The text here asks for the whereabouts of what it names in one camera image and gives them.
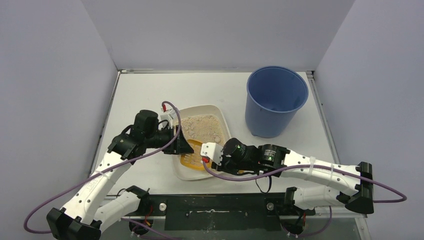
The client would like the yellow litter scoop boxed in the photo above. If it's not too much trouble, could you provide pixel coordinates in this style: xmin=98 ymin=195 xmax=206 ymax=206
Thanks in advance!
xmin=179 ymin=139 xmax=205 ymax=172

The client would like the white litter box tray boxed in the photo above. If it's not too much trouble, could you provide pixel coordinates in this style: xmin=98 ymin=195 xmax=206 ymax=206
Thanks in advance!
xmin=172 ymin=105 xmax=231 ymax=181

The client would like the blue plastic bucket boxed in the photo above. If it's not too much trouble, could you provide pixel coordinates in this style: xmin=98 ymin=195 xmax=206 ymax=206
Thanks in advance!
xmin=244 ymin=66 xmax=309 ymax=139

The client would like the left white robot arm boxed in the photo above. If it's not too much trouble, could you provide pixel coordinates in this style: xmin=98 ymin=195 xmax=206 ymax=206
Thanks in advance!
xmin=46 ymin=110 xmax=194 ymax=240

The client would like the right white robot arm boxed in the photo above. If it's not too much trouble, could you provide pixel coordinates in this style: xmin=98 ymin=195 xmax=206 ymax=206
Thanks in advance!
xmin=209 ymin=138 xmax=374 ymax=215

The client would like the beige cat litter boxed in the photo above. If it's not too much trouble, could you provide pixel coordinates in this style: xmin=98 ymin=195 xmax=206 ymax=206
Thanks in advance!
xmin=182 ymin=114 xmax=229 ymax=146

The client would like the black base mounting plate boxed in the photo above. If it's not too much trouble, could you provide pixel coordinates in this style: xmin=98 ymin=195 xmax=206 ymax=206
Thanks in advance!
xmin=129 ymin=193 xmax=316 ymax=231

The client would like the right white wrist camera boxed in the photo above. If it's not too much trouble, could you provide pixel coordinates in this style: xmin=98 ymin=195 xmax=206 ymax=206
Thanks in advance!
xmin=200 ymin=142 xmax=223 ymax=166

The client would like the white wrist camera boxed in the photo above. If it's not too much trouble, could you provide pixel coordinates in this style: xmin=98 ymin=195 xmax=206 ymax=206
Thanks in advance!
xmin=200 ymin=142 xmax=223 ymax=166
xmin=160 ymin=109 xmax=178 ymax=128

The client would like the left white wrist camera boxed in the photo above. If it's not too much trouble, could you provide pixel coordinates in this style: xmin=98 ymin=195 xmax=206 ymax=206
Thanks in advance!
xmin=160 ymin=109 xmax=178 ymax=128

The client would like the aluminium table frame rail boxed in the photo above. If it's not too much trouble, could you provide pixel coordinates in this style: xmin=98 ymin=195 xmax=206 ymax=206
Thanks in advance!
xmin=306 ymin=71 xmax=369 ymax=220

